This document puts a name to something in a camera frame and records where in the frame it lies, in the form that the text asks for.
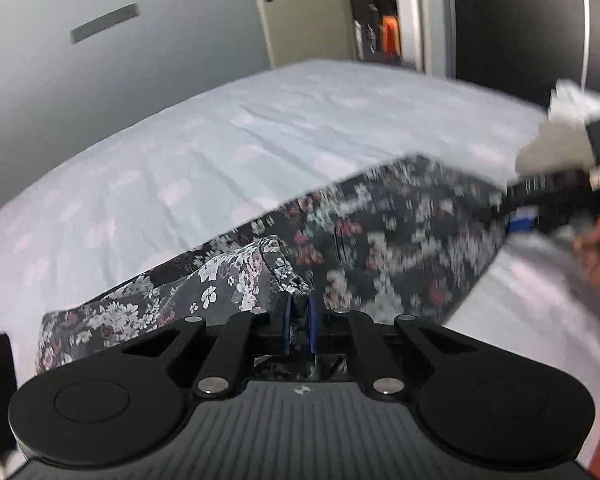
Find cream door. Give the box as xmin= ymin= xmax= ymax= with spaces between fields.
xmin=257 ymin=0 xmax=354 ymax=68

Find grey wall switch panel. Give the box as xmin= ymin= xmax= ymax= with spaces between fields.
xmin=70 ymin=3 xmax=140 ymax=44

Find beige folded garment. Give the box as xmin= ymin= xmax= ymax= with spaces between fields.
xmin=515 ymin=120 xmax=595 ymax=177

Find dark floral jeans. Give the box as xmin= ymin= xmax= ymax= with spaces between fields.
xmin=36 ymin=155 xmax=506 ymax=373

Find polka dot bed sheet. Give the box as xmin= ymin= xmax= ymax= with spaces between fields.
xmin=0 ymin=57 xmax=600 ymax=470

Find white folded cloth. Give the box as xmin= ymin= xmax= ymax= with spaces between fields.
xmin=547 ymin=79 xmax=600 ymax=125

